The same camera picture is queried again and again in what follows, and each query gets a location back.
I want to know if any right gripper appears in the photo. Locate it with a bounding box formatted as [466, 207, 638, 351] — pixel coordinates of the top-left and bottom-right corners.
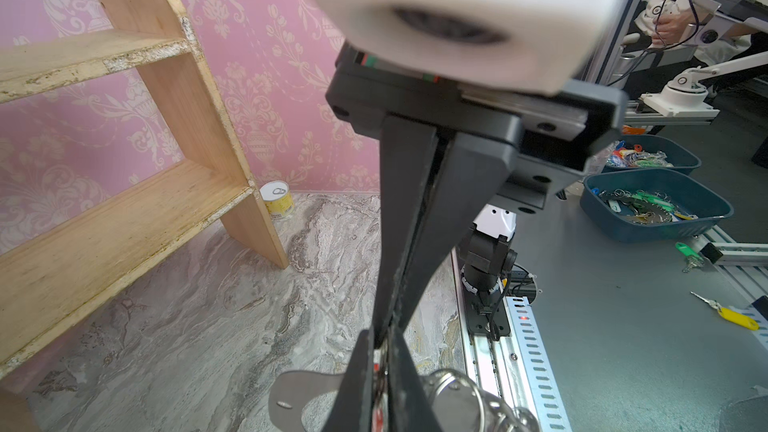
[326, 44, 628, 347]

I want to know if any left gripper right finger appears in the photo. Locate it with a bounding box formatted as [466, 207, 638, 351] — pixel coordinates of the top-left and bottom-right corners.
[387, 329, 441, 432]

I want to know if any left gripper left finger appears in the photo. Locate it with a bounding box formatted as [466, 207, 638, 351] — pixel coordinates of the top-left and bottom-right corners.
[322, 330, 374, 432]

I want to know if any metal key ring plate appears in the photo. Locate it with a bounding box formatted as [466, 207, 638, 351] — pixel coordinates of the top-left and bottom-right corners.
[267, 367, 541, 432]

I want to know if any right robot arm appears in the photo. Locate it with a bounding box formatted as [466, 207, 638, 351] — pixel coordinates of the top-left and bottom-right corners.
[326, 45, 628, 345]

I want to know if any front teal plastic bin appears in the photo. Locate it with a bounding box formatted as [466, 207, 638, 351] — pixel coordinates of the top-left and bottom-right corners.
[580, 168, 734, 243]

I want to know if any teal plastic bin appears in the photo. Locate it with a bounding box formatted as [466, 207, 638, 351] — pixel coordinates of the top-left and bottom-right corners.
[602, 135, 702, 175]
[580, 168, 734, 243]

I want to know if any rear teal plastic bin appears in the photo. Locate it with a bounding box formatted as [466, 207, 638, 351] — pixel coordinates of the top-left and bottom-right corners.
[602, 135, 702, 175]

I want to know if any yellow tagged key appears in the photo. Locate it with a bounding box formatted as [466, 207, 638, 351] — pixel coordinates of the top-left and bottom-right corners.
[690, 292, 760, 331]

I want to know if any wooden two-tier shelf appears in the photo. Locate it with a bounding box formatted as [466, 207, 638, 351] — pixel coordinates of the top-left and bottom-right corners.
[0, 0, 290, 432]

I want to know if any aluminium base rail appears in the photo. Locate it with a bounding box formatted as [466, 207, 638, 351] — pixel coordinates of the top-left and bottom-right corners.
[451, 252, 572, 431]

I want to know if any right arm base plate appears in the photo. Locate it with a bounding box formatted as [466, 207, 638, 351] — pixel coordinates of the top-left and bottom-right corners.
[460, 265, 540, 341]

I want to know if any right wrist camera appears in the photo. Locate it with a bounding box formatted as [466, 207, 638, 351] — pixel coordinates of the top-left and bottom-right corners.
[314, 0, 623, 95]

